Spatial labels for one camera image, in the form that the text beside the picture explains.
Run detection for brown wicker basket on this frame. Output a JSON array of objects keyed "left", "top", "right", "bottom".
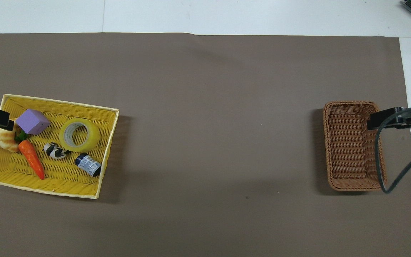
[{"left": 323, "top": 101, "right": 387, "bottom": 191}]

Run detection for yellow tape roll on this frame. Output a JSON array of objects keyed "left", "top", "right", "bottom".
[{"left": 59, "top": 118, "right": 101, "bottom": 152}]

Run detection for yellow woven basket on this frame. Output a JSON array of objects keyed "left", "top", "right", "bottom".
[{"left": 0, "top": 94, "right": 120, "bottom": 199}]

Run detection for blue and black battery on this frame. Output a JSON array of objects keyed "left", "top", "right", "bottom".
[{"left": 74, "top": 153, "right": 102, "bottom": 177}]

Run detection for black and white toy cow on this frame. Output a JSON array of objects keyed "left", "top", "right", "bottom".
[{"left": 43, "top": 142, "right": 71, "bottom": 160}]

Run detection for purple cube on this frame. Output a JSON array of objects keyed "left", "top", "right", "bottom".
[{"left": 16, "top": 109, "right": 51, "bottom": 135}]

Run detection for orange toy carrot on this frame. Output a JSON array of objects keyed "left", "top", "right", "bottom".
[{"left": 15, "top": 131, "right": 45, "bottom": 180}]

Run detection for toy croissant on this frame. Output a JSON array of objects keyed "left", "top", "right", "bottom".
[{"left": 0, "top": 118, "right": 21, "bottom": 153}]

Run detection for black cable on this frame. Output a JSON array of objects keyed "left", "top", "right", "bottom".
[{"left": 375, "top": 107, "right": 411, "bottom": 194}]

